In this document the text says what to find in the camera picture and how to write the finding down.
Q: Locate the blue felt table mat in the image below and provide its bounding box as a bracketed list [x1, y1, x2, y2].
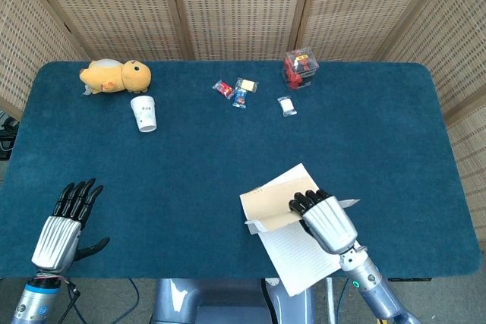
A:
[0, 60, 481, 279]

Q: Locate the white printed paper cup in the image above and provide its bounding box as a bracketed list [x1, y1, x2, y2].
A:
[130, 95, 158, 134]

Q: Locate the red wrapped candy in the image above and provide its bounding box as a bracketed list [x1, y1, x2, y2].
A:
[212, 79, 235, 99]

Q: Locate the clear box with red toys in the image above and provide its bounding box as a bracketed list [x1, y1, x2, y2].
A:
[282, 46, 320, 92]

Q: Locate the blue-grey robot torso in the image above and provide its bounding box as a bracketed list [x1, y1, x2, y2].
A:
[150, 278, 316, 324]

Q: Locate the yellow wrapped candy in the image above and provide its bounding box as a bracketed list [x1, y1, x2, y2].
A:
[235, 77, 259, 94]

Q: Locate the cream paper notepad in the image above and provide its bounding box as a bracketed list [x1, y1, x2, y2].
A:
[238, 162, 361, 297]

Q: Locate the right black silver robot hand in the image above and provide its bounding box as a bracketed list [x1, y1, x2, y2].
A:
[288, 188, 361, 256]

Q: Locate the yellow plush animal toy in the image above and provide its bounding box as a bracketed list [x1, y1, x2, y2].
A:
[78, 58, 152, 96]

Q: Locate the woven bamboo folding screen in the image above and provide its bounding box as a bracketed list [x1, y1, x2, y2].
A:
[0, 0, 486, 241]

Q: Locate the black equipment beside table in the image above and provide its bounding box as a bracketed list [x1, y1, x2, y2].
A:
[0, 111, 20, 160]

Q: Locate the blue floor cable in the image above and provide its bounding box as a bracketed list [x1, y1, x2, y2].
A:
[339, 278, 352, 324]
[113, 278, 141, 324]

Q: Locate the white vertical pole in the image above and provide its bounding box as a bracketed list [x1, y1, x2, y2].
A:
[326, 278, 337, 324]

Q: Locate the white wrapped candy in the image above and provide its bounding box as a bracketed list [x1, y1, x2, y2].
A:
[276, 96, 298, 118]

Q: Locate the blue wrapped candy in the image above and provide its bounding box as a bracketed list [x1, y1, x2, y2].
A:
[232, 87, 248, 109]

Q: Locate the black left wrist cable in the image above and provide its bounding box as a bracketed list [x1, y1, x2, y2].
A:
[45, 278, 87, 324]

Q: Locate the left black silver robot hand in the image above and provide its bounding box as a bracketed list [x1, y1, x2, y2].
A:
[30, 178, 111, 274]

